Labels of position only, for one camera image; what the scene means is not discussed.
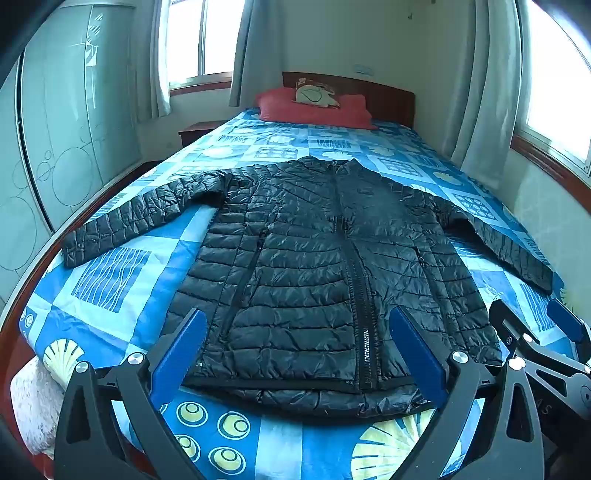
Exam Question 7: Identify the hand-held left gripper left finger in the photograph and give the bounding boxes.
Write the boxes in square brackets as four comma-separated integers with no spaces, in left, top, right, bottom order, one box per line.
[54,308,208,480]

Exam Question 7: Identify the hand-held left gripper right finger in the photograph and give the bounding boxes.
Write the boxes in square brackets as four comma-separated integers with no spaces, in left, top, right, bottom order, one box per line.
[389,306,548,480]

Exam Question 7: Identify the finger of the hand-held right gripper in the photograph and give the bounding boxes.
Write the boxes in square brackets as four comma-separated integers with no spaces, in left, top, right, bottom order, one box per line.
[547,299,591,344]
[488,299,591,384]

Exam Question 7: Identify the black puffer jacket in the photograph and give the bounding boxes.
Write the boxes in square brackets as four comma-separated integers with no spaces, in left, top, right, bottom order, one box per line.
[62,156,555,418]

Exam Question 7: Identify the bed with blue patterned cover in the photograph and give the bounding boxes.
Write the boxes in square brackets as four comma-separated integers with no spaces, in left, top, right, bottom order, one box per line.
[18,107,591,480]

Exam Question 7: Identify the white fluffy cloth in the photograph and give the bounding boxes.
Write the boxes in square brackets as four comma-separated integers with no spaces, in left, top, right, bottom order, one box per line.
[9,355,70,457]

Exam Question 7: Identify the wooden nightstand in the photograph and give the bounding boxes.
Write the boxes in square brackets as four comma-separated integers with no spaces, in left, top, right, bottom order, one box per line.
[178,121,229,148]

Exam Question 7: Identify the grey curtain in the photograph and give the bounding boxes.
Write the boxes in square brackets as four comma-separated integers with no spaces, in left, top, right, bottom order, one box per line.
[228,0,289,109]
[131,0,172,121]
[450,0,536,190]

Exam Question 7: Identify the wood framed window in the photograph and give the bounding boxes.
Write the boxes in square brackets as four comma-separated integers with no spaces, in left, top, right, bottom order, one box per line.
[168,0,245,95]
[510,0,591,185]

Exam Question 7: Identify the frosted glass wardrobe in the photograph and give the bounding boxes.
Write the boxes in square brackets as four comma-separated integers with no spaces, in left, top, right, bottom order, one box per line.
[0,0,144,296]

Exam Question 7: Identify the red pillow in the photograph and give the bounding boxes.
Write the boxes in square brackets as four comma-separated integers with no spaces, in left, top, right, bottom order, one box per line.
[255,88,378,130]

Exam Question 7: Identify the printed cream cushion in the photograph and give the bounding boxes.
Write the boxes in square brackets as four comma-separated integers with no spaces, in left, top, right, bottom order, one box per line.
[294,78,342,109]

